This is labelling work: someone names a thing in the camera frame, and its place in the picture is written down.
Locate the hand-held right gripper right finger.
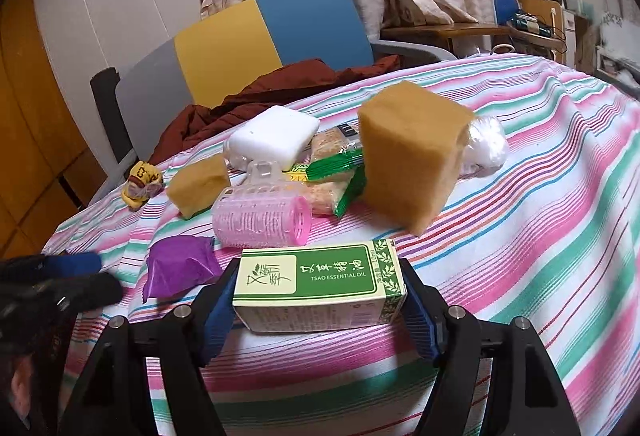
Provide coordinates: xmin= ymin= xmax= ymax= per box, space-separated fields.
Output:
xmin=400 ymin=261 xmax=571 ymax=436

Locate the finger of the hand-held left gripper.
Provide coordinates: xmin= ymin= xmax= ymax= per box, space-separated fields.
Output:
xmin=0 ymin=272 xmax=125 ymax=317
xmin=0 ymin=252 xmax=103 ymax=277

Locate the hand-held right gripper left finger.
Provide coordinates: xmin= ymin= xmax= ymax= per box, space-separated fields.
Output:
xmin=60 ymin=261 xmax=241 ymax=436

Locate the purple snack packet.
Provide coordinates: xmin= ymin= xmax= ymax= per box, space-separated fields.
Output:
xmin=141 ymin=235 xmax=223 ymax=304

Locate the green and white carton box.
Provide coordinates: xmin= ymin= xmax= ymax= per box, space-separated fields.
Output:
xmin=232 ymin=238 xmax=407 ymax=333

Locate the green cracker packet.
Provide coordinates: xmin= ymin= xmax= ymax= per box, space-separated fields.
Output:
xmin=285 ymin=123 xmax=368 ymax=219

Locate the white foam block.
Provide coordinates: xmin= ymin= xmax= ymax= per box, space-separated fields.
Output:
xmin=225 ymin=106 xmax=321 ymax=169

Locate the clear plastic wrap bundle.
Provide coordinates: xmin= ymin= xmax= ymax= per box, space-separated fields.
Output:
xmin=457 ymin=113 xmax=511 ymax=179

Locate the pink hair roller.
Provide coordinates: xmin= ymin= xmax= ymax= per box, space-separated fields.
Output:
xmin=211 ymin=160 xmax=313 ymax=249

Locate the yellow wrapped toy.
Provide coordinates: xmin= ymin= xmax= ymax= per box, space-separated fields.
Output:
xmin=122 ymin=161 xmax=165 ymax=211

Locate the small tan sponge block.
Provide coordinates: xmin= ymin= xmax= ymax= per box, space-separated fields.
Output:
xmin=166 ymin=155 xmax=232 ymax=221

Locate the striped pink green cloth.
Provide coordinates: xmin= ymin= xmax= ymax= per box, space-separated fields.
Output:
xmin=40 ymin=53 xmax=640 ymax=436

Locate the wooden wardrobe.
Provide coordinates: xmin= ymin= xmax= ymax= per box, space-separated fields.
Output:
xmin=0 ymin=0 xmax=108 ymax=261

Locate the large tan sponge block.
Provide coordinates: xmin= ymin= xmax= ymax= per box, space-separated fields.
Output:
xmin=357 ymin=80 xmax=476 ymax=237

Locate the brown jacket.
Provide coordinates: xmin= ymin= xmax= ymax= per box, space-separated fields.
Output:
xmin=150 ymin=54 xmax=403 ymax=167

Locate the wooden side table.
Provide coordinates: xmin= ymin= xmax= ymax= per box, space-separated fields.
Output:
xmin=380 ymin=23 xmax=511 ymax=54

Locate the blue yellow grey chair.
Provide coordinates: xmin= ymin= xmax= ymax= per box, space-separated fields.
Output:
xmin=90 ymin=0 xmax=458 ymax=207

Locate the wooden desk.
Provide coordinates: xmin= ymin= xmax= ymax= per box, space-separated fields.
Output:
xmin=514 ymin=0 xmax=568 ymax=62

